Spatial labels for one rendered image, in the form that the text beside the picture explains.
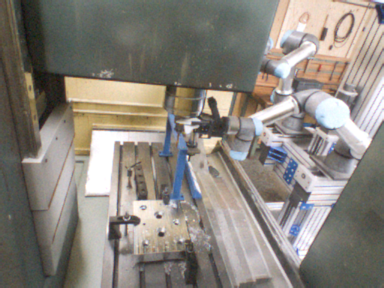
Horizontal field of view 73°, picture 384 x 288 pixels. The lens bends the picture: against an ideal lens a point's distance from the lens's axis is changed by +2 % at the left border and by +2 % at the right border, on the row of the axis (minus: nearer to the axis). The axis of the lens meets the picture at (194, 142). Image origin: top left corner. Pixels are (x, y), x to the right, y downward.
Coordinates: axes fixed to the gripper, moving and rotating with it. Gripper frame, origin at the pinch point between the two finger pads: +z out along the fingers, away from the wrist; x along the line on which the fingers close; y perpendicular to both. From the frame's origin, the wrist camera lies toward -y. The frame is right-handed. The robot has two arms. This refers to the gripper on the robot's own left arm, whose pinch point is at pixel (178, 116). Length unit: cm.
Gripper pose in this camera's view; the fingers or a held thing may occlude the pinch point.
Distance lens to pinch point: 98.9
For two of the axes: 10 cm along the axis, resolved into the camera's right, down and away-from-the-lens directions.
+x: -2.1, -5.1, 8.3
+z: -9.6, -0.5, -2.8
